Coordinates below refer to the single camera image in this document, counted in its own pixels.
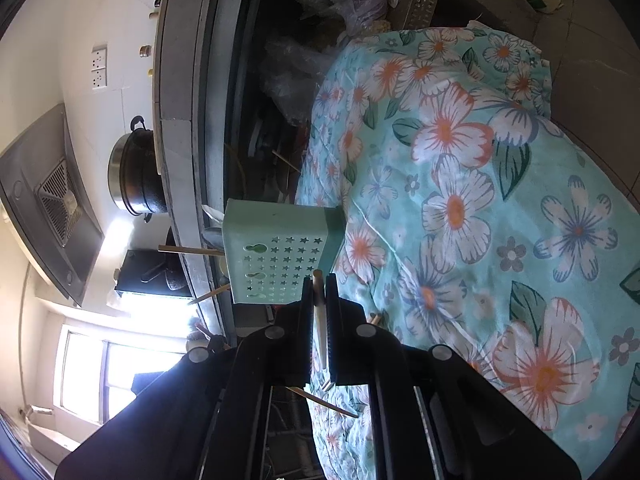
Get crumpled clear plastic bag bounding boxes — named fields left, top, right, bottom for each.
left=260, top=39, right=342, bottom=122

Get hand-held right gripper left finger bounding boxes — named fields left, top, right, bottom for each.
left=55, top=275, right=315, bottom=480

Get green plastic utensil holder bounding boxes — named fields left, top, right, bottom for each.
left=222, top=199, right=346, bottom=306

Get window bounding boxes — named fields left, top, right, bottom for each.
left=59, top=327, right=193, bottom=423

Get concrete kitchen counter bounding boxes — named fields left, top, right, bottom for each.
left=152, top=0, right=261, bottom=346

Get wooden chopsticks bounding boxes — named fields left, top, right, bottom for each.
left=186, top=283, right=233, bottom=307

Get thin wooden stick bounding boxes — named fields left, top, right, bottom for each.
left=271, top=148, right=303, bottom=172

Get grey range hood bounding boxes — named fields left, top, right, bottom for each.
left=0, top=102, right=106, bottom=308

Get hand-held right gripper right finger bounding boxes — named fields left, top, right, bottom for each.
left=325, top=274, right=582, bottom=480

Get steel pot lid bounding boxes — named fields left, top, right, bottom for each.
left=107, top=135, right=127, bottom=212

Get black stockpot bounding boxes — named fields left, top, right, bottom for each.
left=107, top=116, right=169, bottom=224

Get steel spoon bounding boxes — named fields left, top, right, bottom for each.
left=201, top=227, right=227, bottom=252

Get perforated metal shelf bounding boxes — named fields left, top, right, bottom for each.
left=402, top=0, right=442, bottom=32

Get floral blanket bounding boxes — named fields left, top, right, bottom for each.
left=295, top=27, right=640, bottom=480

